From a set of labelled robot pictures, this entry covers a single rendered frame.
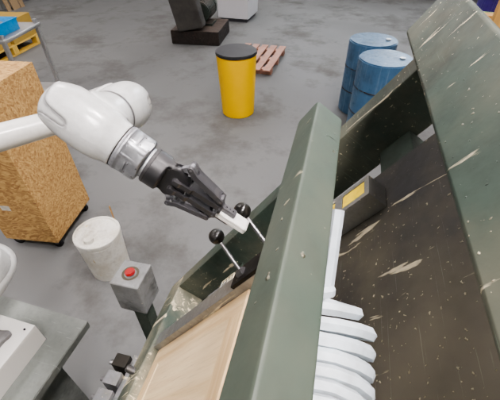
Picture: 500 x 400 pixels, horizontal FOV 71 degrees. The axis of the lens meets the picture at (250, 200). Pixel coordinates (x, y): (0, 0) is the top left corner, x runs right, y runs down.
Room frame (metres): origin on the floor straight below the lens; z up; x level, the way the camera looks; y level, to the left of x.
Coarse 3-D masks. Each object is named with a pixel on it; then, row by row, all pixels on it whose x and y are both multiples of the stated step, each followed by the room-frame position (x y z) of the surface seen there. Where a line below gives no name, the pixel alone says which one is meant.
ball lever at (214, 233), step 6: (210, 234) 0.56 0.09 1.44; (216, 234) 0.56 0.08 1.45; (222, 234) 0.56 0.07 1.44; (210, 240) 0.55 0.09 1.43; (216, 240) 0.55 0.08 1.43; (222, 240) 0.55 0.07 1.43; (222, 246) 0.54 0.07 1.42; (228, 252) 0.53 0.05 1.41; (234, 264) 0.51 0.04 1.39; (240, 270) 0.49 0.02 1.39
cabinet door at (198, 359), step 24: (216, 312) 0.48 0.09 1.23; (240, 312) 0.41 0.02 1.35; (192, 336) 0.47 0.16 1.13; (216, 336) 0.40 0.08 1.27; (168, 360) 0.45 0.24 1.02; (192, 360) 0.38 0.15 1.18; (216, 360) 0.32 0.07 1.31; (144, 384) 0.43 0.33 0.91; (168, 384) 0.36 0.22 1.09; (192, 384) 0.31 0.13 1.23; (216, 384) 0.27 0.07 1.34
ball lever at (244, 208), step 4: (240, 204) 0.55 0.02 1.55; (244, 204) 0.55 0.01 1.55; (236, 208) 0.54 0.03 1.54; (240, 208) 0.54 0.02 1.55; (244, 208) 0.54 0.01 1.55; (248, 208) 0.54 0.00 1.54; (240, 212) 0.53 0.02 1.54; (244, 212) 0.53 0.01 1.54; (248, 212) 0.54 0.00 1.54; (244, 216) 0.53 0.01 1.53; (248, 216) 0.54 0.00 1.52; (248, 220) 0.53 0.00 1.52; (252, 224) 0.52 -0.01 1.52; (252, 228) 0.52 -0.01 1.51; (256, 228) 0.51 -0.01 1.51; (256, 232) 0.51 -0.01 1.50; (260, 232) 0.51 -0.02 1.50; (260, 236) 0.50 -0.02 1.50
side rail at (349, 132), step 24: (408, 72) 0.65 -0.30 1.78; (384, 96) 0.65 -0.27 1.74; (408, 96) 0.63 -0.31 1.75; (360, 120) 0.66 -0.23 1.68; (384, 120) 0.64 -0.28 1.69; (408, 120) 0.63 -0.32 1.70; (360, 144) 0.65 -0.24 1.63; (384, 144) 0.64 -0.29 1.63; (360, 168) 0.65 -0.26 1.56; (336, 192) 0.66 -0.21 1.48; (264, 216) 0.70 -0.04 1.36; (240, 240) 0.72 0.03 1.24; (216, 264) 0.74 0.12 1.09; (192, 288) 0.77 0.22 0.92; (216, 288) 0.75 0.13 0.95
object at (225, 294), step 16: (368, 176) 0.46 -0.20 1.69; (368, 192) 0.42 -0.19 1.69; (384, 192) 0.44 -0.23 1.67; (336, 208) 0.45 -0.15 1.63; (352, 208) 0.42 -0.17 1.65; (368, 208) 0.42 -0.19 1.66; (352, 224) 0.42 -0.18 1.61; (224, 288) 0.52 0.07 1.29; (240, 288) 0.47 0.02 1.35; (208, 304) 0.51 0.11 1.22; (224, 304) 0.48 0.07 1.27; (192, 320) 0.51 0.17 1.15; (160, 336) 0.58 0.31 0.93; (176, 336) 0.53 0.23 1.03
